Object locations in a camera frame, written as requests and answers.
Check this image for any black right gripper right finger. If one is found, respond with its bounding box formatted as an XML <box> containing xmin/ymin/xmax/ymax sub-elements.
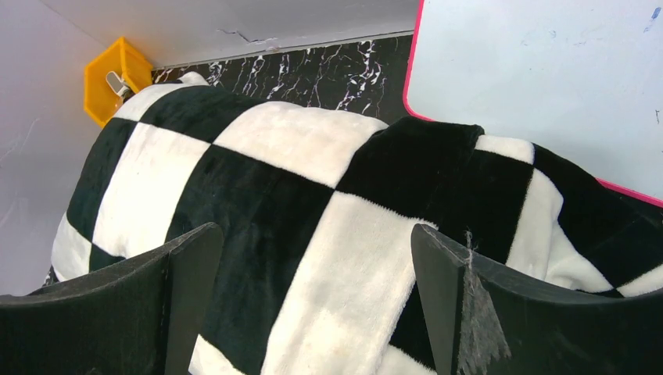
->
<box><xmin>411</xmin><ymin>224</ymin><xmax>662</xmax><ymax>374</ymax></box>

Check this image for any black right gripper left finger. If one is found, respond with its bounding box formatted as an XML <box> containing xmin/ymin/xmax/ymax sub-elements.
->
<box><xmin>1</xmin><ymin>223</ymin><xmax>224</xmax><ymax>374</ymax></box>

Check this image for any black white checkered pillowcase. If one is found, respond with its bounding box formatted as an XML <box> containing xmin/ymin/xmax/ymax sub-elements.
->
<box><xmin>48</xmin><ymin>72</ymin><xmax>662</xmax><ymax>374</ymax></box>

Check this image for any yellow plastic bin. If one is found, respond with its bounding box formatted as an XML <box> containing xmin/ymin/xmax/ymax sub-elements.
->
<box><xmin>84</xmin><ymin>37</ymin><xmax>153</xmax><ymax>127</ymax></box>

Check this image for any white object in bin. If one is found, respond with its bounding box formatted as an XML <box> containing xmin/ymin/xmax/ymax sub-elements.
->
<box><xmin>106</xmin><ymin>71</ymin><xmax>131</xmax><ymax>98</ymax></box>

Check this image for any pink framed whiteboard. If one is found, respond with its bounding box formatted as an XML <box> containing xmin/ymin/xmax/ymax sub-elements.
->
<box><xmin>403</xmin><ymin>1</ymin><xmax>662</xmax><ymax>206</ymax></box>

